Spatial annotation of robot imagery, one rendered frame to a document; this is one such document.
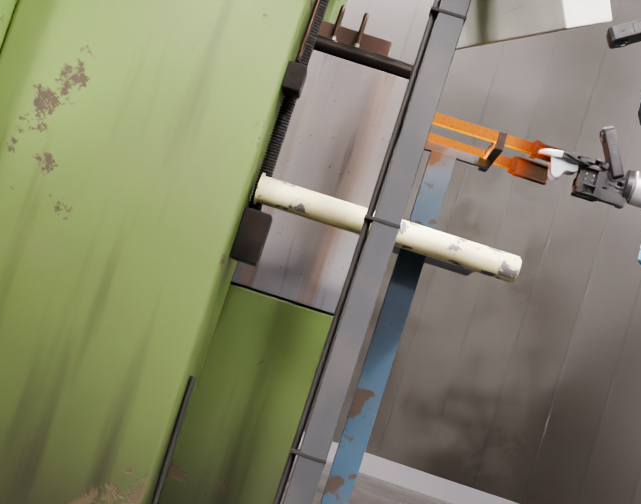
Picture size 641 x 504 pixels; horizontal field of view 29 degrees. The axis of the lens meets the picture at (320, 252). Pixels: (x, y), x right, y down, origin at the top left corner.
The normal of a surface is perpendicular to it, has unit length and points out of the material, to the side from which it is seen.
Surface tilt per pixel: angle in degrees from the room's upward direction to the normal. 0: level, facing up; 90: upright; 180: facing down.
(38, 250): 90
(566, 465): 90
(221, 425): 90
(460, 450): 90
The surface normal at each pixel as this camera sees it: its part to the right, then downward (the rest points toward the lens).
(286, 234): 0.00, -0.08
